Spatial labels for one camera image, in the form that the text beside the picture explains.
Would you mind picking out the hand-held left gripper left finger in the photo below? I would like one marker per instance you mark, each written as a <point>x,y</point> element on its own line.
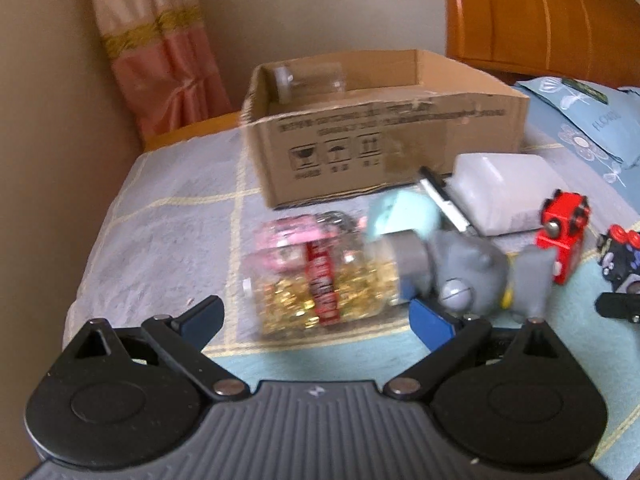
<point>200,322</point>

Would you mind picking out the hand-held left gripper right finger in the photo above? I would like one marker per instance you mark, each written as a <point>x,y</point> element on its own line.
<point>430,327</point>

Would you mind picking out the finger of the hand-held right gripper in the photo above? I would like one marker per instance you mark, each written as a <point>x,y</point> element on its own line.
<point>617,306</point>

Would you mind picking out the black cube toy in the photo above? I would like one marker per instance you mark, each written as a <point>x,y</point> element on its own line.
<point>620,260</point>

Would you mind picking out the grey rhino toy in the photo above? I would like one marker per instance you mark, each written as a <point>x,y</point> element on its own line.
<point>465,265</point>

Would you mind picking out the red toy train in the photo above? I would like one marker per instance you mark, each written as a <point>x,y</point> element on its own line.
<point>562,240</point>

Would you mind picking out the clear jar with red label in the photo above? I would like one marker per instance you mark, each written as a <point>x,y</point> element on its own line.
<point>290,300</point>

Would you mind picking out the light blue round ball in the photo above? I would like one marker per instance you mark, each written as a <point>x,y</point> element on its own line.
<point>405,212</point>

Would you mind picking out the translucent white plastic container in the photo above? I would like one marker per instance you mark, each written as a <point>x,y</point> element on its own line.
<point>500,185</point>

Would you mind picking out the brown cardboard box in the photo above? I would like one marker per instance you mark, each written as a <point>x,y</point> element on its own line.
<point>400,125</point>

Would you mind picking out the grey checked blanket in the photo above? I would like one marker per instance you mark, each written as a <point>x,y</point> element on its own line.
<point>175,230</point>

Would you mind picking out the silver black flat bar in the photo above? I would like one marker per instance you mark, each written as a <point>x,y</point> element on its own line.
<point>445,200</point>

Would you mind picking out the blue floral pillow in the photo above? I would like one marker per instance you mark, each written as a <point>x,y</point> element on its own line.
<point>590,110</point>
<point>575,160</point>

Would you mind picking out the clear plastic cup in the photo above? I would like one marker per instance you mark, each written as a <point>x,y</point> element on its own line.
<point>310,82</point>

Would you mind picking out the pink curtain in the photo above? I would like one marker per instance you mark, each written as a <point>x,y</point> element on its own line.
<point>155,60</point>

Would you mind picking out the wooden headboard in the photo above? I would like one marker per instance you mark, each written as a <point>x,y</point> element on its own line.
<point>540,10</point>

